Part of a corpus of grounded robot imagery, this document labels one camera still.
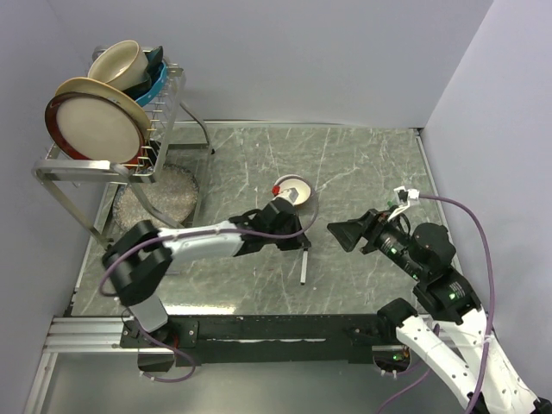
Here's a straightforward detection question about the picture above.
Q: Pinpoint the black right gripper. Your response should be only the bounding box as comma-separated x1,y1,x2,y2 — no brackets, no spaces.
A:
325,204,423,278

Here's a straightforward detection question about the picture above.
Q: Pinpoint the white pen black tip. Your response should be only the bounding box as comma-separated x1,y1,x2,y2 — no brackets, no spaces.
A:
300,249,309,285

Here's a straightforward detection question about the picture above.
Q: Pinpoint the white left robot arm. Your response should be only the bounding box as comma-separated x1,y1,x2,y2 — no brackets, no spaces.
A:
99,198,311,347

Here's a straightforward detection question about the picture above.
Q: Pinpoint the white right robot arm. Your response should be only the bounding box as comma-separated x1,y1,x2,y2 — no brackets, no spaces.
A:
327,208,551,413

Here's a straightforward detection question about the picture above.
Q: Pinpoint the small cream bowl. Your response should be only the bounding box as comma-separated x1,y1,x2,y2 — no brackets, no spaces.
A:
273,174,312,206

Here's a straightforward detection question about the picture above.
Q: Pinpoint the speckled grey plate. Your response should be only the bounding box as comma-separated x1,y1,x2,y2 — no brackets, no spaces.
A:
112,164,199,231

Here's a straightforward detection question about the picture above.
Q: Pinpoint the black base bar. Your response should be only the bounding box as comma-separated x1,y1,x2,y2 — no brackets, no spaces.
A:
120,314,411,371

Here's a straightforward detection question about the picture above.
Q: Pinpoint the metal dish rack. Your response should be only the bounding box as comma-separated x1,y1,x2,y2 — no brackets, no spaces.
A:
32,56,215,249

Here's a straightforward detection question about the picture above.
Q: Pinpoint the blue dish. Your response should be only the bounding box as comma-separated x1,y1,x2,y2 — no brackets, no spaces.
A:
135,60,168,107

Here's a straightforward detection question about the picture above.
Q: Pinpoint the black dish in rack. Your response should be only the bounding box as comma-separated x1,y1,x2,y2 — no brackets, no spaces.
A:
127,46,164,96

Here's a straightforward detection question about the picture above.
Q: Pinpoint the red rimmed white plate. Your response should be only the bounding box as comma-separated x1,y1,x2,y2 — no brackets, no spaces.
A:
44,92,143,164

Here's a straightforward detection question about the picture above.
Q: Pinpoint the large beige bowl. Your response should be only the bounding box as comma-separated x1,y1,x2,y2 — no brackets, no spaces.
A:
88,40,148,91

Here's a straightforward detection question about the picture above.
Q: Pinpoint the beige plate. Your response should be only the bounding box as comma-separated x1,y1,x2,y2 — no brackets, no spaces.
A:
55,77,152,141

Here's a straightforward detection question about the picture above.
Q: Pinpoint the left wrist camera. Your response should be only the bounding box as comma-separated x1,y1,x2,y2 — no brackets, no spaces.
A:
272,185,300,205

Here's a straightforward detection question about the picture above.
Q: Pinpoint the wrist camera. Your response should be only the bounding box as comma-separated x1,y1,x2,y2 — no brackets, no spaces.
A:
272,185,300,205
392,185,420,216

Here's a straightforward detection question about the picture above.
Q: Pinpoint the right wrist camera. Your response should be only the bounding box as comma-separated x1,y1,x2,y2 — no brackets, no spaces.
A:
392,185,420,216

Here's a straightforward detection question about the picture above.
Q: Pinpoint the aluminium rail frame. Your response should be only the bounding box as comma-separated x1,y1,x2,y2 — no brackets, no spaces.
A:
21,127,518,414

